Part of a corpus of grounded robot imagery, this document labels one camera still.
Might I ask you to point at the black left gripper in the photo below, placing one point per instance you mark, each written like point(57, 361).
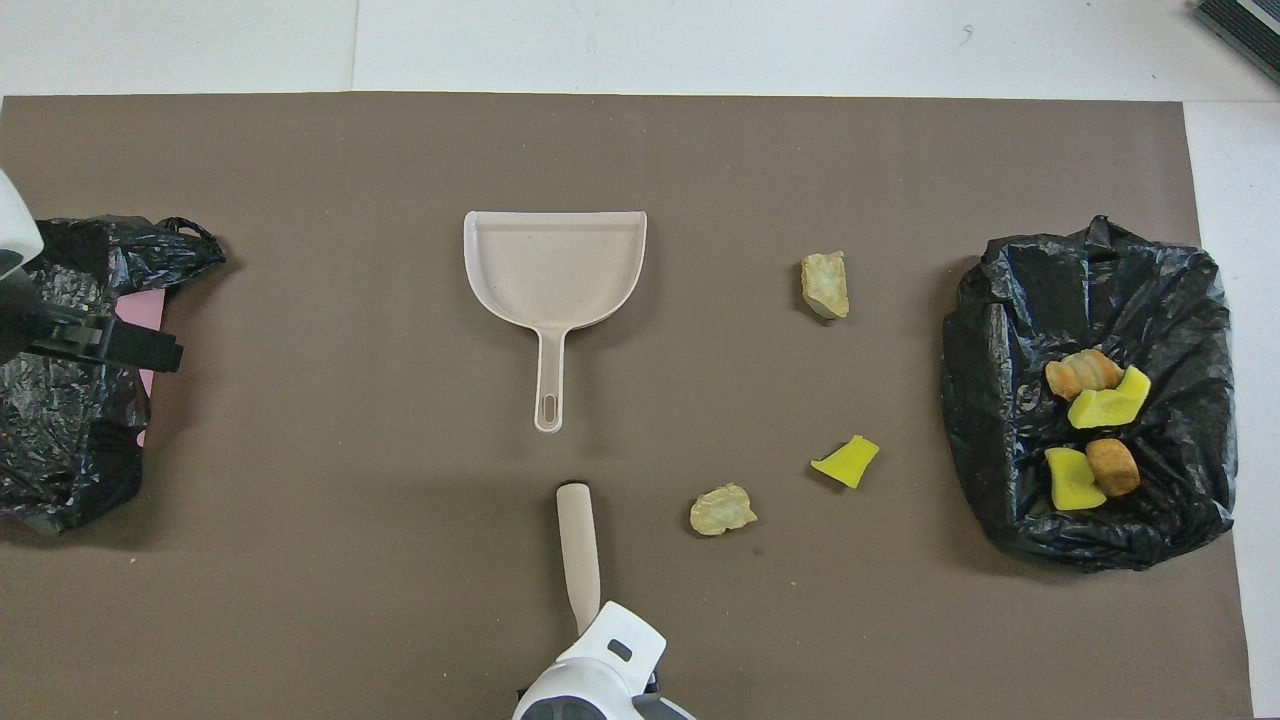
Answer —
point(20, 320)

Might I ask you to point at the beige plastic dustpan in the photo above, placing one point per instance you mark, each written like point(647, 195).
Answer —
point(555, 265)

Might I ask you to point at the beige brush with black bristles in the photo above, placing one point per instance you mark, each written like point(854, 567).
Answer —
point(579, 550)

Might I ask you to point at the small beige sponge piece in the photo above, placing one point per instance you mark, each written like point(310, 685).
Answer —
point(721, 510)

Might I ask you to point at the long beige sponge piece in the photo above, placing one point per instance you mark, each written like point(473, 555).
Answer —
point(825, 285)

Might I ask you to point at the yellow sponge wedge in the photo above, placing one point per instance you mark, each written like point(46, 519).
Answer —
point(847, 462)

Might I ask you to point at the yellow sponge chunk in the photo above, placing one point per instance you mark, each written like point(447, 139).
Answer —
point(1070, 482)

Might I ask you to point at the orange tinted beige sponge piece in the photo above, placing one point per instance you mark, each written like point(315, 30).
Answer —
point(1082, 373)

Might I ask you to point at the notched yellow sponge piece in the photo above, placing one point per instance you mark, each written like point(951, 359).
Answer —
point(1108, 405)

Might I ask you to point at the brown sponge lump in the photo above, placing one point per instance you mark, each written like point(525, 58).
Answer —
point(1115, 467)

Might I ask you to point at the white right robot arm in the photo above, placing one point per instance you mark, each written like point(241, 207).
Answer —
point(600, 670)

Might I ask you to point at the pink plastic bin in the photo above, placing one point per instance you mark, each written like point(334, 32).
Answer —
point(145, 310)

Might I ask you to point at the black bag lined bin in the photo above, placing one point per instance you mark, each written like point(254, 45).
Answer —
point(1000, 400)

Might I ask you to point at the brown table mat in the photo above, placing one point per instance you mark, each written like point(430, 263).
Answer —
point(300, 150)

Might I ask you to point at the dark ribbed device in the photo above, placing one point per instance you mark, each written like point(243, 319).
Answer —
point(1250, 25)

